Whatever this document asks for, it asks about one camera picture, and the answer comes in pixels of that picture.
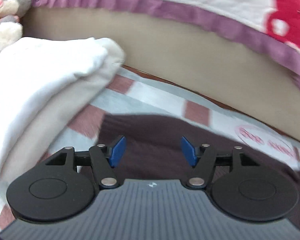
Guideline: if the beige bed base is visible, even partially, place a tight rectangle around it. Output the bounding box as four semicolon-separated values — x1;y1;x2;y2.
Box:
23;7;300;141

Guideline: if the dark brown knit sweater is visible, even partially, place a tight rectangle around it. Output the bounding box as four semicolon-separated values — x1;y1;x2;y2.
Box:
97;114;300;229

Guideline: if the white folded garment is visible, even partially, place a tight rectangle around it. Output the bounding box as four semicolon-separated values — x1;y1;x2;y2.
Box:
0;36;127;193

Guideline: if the red bear quilted bedspread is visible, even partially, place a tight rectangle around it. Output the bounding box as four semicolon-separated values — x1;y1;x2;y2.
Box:
32;0;300;89

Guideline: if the checkered cartoon play mat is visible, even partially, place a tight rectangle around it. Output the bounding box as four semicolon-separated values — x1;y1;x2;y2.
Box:
0;69;300;231

